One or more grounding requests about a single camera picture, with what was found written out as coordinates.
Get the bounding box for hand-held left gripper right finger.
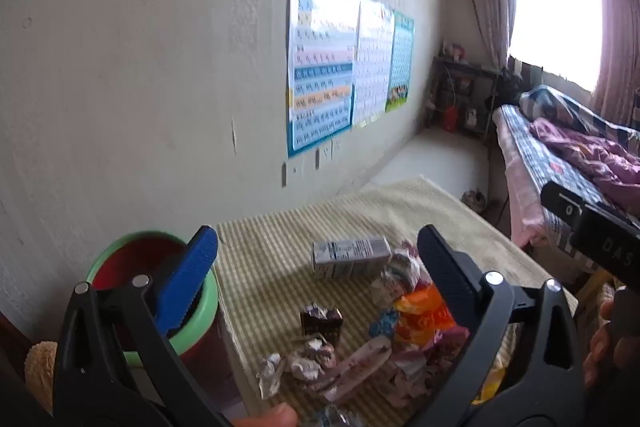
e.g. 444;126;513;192
405;223;586;427

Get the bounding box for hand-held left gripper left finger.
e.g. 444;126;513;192
52;225;236;427

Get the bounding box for orange snack packet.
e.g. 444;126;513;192
394;284;458;333

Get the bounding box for red bin with green rim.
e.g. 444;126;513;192
86;231;236;408

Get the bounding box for white milk carton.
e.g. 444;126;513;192
312;235;392;280

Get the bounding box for person's right hand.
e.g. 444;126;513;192
582;297;623;390

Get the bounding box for person's left hand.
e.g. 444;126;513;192
232;402;301;427

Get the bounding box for crumpled printed white wrapper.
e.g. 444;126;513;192
382;242;431;303

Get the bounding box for pink plastic wrapper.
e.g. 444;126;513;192
397;327;471;408

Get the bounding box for light blue wrapper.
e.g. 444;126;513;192
370;309;401;341

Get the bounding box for purple quilt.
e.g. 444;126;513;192
530;117;640;208

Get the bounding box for pair of shoes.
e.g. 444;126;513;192
462;190;487;213

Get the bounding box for yellow striped tablecloth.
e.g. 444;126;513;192
215;177;578;427

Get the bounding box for bed with plaid sheet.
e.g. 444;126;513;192
492;86;640;258

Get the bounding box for pale pink long wrapper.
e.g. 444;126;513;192
320;336;393;403

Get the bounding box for small dark snack packet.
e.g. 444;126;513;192
300;303;344;343

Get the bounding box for tan plush fabric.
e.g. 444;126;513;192
25;341;59;414

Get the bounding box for dark metal shelf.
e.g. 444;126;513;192
429;42;502;138

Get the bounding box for bright window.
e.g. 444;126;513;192
509;0;617;94

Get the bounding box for green-bordered wall poster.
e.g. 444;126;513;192
385;10;416;114

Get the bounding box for white chart wall poster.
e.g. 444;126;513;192
351;0;396;128

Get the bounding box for blue-bordered wall poster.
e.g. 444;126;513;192
286;0;362;159

